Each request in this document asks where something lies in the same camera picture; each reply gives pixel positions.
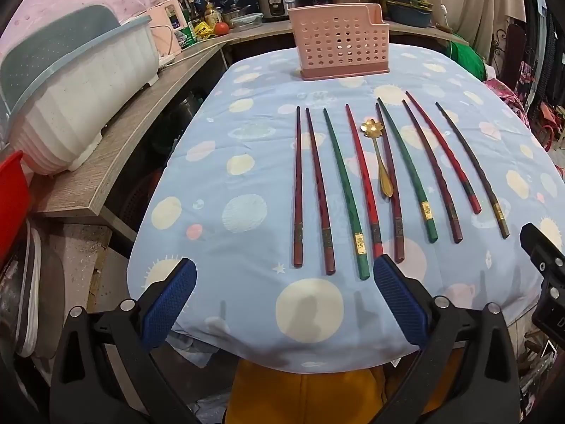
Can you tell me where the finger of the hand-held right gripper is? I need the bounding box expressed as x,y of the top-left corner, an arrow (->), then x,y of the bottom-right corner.
519,223 -> 565,283

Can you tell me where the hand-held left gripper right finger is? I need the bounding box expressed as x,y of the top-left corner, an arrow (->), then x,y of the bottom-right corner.
373,254 -> 522,424

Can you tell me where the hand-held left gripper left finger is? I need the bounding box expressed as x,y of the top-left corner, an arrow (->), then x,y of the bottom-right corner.
48,257 -> 226,424

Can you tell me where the dark brown chopstick gold band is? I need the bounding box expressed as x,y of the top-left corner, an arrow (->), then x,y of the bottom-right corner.
435,101 -> 511,239

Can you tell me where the maroon chopstick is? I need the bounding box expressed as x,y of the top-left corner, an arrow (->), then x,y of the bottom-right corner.
292,106 -> 305,269
402,99 -> 464,245
305,107 -> 337,275
375,102 -> 405,263

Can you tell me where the red chopstick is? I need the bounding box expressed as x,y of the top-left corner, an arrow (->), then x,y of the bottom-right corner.
405,91 -> 483,215
345,104 -> 384,260

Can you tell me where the green chopstick with gold band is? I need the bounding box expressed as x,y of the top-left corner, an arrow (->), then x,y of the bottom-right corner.
322,108 -> 370,281
377,97 -> 439,245

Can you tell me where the gold flower-shaped spoon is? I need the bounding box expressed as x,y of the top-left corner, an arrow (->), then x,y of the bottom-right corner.
361,119 -> 394,198

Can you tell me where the pink perforated plastic utensil basket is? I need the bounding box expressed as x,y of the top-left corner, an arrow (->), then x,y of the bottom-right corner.
288,3 -> 391,81

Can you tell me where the mustard yellow cloth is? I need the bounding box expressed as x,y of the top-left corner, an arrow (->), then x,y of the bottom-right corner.
224,357 -> 443,424

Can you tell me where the blue printed tablecloth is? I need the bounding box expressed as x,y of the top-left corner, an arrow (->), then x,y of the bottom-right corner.
127,46 -> 565,374

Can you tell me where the pink floral cloth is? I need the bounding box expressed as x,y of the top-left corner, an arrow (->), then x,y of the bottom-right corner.
482,77 -> 531,130

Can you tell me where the red plastic container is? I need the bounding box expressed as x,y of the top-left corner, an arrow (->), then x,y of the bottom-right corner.
0,150 -> 31,266

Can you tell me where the dark wooden chair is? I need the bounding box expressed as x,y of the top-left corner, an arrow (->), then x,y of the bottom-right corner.
494,22 -> 527,81

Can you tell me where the green cloth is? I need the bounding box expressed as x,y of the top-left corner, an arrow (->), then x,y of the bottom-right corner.
449,40 -> 487,72

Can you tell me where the white dish rack teal lid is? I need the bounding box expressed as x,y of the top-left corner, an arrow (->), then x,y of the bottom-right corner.
0,4 -> 160,175

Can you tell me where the beige curtain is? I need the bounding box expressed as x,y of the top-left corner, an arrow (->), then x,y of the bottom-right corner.
417,0 -> 522,63

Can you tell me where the dark blue planter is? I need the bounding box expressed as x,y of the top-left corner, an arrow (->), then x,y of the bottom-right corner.
386,2 -> 434,28

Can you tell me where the pink kitchen appliance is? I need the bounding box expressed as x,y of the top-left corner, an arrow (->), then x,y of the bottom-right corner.
148,0 -> 188,56

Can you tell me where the glass container with lid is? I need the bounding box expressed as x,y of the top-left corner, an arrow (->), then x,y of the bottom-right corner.
230,11 -> 264,31

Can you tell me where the glass sauce bottle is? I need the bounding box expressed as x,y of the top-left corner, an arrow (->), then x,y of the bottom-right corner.
203,0 -> 221,27

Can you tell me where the small steel saucepan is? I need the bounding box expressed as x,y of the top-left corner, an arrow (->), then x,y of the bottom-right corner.
221,4 -> 253,26

